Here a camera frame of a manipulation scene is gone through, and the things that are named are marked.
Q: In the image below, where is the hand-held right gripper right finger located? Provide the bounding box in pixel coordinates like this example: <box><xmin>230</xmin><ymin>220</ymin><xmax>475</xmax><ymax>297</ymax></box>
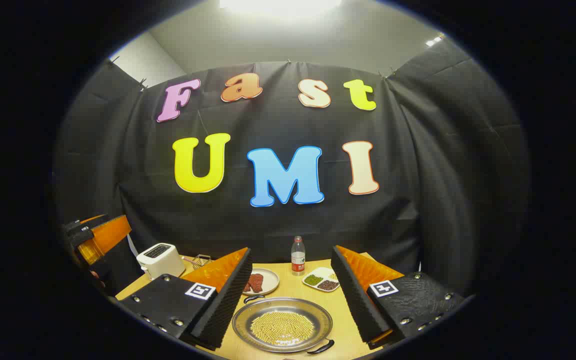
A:
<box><xmin>330</xmin><ymin>245</ymin><xmax>469</xmax><ymax>350</ymax></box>

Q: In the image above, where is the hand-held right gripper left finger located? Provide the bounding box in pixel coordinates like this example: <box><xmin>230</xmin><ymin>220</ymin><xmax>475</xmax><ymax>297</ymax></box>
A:
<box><xmin>118</xmin><ymin>247</ymin><xmax>254</xmax><ymax>350</ymax></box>

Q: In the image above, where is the white divided dish of beans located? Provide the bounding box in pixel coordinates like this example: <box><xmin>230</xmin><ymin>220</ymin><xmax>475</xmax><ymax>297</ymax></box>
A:
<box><xmin>302</xmin><ymin>267</ymin><xmax>341</xmax><ymax>293</ymax></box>

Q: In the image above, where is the round white plate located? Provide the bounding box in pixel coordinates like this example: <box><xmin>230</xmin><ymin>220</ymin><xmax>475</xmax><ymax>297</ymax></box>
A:
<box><xmin>242</xmin><ymin>268</ymin><xmax>280</xmax><ymax>296</ymax></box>

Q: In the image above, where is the pile of soybeans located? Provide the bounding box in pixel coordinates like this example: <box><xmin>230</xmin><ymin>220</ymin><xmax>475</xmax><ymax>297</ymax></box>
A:
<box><xmin>249</xmin><ymin>311</ymin><xmax>315</xmax><ymax>346</ymax></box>

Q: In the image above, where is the white toaster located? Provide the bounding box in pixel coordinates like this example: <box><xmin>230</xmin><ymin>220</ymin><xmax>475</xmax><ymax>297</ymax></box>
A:
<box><xmin>136</xmin><ymin>243</ymin><xmax>186</xmax><ymax>281</ymax></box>

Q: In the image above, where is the steel pot with black handles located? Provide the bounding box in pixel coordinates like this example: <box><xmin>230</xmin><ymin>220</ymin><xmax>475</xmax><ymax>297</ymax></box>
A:
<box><xmin>231</xmin><ymin>294</ymin><xmax>335</xmax><ymax>355</ymax></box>

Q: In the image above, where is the clear plastic water bottle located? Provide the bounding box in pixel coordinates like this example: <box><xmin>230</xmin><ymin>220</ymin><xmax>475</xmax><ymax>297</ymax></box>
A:
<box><xmin>291</xmin><ymin>236</ymin><xmax>306</xmax><ymax>277</ymax></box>

